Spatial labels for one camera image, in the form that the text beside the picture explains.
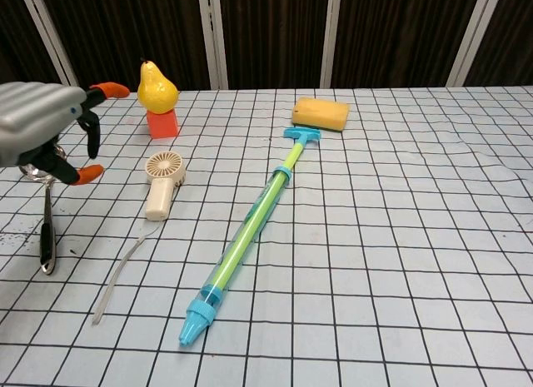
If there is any white checkered tablecloth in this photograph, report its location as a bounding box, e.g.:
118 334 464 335
0 86 533 387

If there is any white vertical frame post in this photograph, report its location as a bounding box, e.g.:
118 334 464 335
319 0 343 89
18 0 82 94
446 0 499 88
197 0 229 91

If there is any blue green water squirter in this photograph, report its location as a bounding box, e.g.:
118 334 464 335
179 127 323 348

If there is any steel ladle with black handle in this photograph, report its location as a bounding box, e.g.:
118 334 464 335
18 143 70 276

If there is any white fan wrist strap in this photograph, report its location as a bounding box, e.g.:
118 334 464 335
90 221 162 326

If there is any yellow sponge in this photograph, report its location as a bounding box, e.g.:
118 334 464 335
291 97 351 133

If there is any beige handheld fan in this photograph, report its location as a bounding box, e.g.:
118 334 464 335
144 151 187 222

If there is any yellow pear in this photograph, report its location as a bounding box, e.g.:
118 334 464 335
137 58 180 114

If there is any red-orange block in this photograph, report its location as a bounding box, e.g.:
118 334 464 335
145 109 181 139

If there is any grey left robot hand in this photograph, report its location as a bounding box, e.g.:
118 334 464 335
0 82 130 186

